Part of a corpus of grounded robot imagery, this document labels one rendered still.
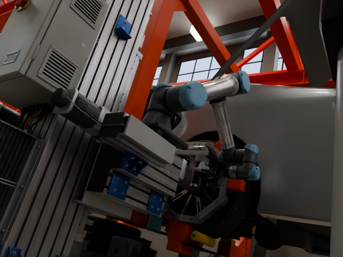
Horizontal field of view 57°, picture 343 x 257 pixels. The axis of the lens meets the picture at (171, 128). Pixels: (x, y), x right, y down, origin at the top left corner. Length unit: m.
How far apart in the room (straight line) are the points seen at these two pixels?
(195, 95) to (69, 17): 0.55
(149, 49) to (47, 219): 1.67
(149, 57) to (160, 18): 0.39
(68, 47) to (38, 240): 0.67
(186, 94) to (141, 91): 1.14
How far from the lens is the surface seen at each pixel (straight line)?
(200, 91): 1.31
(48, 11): 1.20
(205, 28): 3.47
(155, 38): 2.61
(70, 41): 1.22
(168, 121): 1.34
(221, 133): 1.75
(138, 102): 2.33
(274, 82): 5.06
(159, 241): 8.20
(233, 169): 1.70
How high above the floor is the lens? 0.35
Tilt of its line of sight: 22 degrees up
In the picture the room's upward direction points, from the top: 14 degrees clockwise
